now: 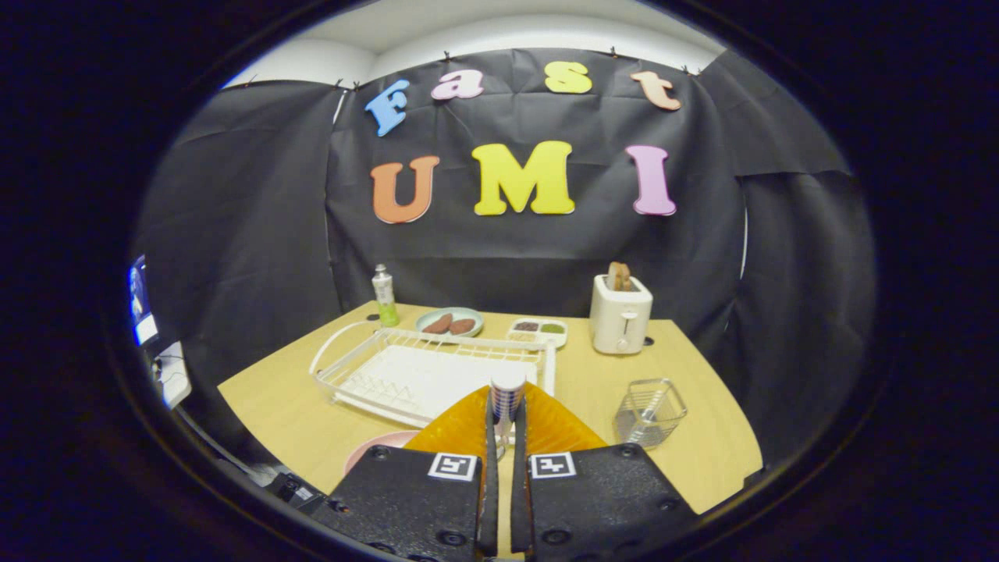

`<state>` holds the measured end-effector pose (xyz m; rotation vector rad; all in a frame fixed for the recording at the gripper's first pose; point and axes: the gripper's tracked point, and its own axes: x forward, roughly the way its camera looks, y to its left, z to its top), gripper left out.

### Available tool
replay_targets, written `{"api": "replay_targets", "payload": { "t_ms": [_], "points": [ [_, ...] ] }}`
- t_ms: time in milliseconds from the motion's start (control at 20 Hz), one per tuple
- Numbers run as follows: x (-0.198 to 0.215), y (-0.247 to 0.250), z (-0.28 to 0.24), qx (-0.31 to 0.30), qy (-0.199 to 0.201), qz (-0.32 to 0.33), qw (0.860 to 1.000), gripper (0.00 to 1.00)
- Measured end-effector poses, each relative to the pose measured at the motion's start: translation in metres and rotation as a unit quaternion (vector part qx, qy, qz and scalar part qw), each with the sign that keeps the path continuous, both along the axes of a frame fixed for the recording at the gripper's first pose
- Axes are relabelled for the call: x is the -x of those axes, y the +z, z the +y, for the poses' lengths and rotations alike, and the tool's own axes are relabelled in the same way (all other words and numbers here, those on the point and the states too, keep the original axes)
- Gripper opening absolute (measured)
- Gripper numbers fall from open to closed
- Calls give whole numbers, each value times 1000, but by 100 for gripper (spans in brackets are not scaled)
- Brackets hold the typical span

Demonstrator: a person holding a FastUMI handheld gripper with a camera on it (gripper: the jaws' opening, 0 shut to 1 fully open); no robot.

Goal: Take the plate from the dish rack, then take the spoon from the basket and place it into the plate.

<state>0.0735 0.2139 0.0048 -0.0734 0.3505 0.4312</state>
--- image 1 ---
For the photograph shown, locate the blue checkered handle spoon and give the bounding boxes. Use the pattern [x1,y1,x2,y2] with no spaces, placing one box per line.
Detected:
[489,373,528,457]

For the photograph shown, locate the teal plate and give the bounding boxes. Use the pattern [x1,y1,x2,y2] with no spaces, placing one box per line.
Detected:
[415,307,485,338]

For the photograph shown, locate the white wire dish rack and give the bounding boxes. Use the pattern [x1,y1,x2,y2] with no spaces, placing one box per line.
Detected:
[310,322,556,429]

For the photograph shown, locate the pink plate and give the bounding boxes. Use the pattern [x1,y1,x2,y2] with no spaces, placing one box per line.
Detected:
[343,430,422,477]

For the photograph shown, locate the white drip tray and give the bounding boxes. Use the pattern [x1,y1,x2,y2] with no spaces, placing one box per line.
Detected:
[336,346,539,429]

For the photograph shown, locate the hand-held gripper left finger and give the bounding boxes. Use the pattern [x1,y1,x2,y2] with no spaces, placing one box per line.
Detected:
[328,384,500,562]

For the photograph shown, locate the black backdrop cloth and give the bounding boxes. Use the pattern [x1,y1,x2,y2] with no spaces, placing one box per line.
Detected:
[133,47,879,469]

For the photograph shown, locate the blue lit screen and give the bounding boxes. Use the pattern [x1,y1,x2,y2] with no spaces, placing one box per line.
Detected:
[129,255,161,347]

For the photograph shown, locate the metal wire basket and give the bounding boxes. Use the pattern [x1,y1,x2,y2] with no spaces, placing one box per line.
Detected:
[613,379,688,450]

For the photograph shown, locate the green dish soap bottle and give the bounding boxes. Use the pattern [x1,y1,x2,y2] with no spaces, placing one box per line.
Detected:
[372,264,400,327]

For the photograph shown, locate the white device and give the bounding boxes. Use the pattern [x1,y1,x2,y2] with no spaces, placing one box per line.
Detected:
[152,341,192,409]

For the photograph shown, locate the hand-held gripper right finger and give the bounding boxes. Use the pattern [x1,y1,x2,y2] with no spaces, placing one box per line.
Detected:
[511,382,698,562]

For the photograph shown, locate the white compartment tray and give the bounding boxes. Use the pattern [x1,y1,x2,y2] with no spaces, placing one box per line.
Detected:
[507,318,568,349]

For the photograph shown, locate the white toaster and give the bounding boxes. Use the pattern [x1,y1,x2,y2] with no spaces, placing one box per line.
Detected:
[589,274,654,355]

